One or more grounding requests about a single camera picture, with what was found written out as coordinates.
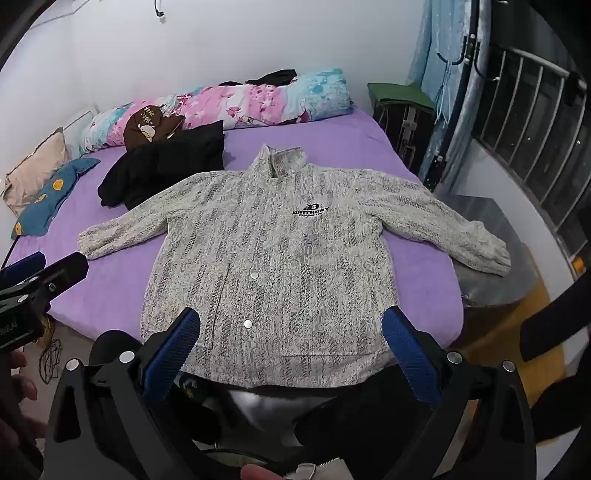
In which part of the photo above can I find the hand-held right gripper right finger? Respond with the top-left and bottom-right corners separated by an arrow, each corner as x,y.
381,305 -> 539,480

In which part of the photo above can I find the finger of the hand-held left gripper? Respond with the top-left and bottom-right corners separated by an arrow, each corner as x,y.
0,252 -> 48,296
23,251 -> 90,317

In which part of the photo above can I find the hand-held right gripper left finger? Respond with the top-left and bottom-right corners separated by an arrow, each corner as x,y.
44,307 -> 204,480

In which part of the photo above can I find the grey white fleece jacket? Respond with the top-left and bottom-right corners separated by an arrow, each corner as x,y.
78,143 -> 512,386

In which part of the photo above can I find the light blue clothes hanger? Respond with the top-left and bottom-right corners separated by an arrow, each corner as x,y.
435,62 -> 459,126

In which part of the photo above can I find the person's left hand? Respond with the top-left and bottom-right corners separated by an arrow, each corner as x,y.
0,348 -> 48,462

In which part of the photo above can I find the person's right hand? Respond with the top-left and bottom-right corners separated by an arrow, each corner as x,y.
242,464 -> 280,480

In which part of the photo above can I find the blue pillow with yellow print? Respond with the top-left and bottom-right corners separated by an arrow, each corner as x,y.
11,157 -> 101,240

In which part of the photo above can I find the beige pillow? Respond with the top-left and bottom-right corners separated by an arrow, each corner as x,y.
2,127 -> 71,217

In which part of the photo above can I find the black garment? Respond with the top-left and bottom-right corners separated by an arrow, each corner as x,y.
97,121 -> 226,209

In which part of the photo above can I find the brown printed cushion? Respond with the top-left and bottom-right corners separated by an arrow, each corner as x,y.
124,104 -> 186,149

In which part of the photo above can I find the purple bed sheet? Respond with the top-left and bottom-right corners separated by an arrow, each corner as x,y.
9,107 -> 466,352

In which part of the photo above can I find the dark suitcase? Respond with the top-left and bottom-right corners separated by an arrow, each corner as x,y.
373,99 -> 437,174

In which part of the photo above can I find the pink blue floral quilt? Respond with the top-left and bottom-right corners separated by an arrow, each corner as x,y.
78,68 -> 354,155

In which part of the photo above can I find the green cloth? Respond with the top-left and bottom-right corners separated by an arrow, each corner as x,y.
367,82 -> 437,112

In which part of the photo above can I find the metal window grille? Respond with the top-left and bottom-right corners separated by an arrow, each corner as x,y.
475,41 -> 591,261

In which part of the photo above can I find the light blue curtain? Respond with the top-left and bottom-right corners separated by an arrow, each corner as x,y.
406,0 -> 490,190

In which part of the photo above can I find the small black cloth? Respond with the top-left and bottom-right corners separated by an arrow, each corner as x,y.
218,69 -> 297,88

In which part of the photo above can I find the dark floor cable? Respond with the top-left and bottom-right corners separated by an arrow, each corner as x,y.
38,318 -> 66,385

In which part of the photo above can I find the black wall hook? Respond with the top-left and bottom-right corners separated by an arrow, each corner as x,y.
436,33 -> 482,66

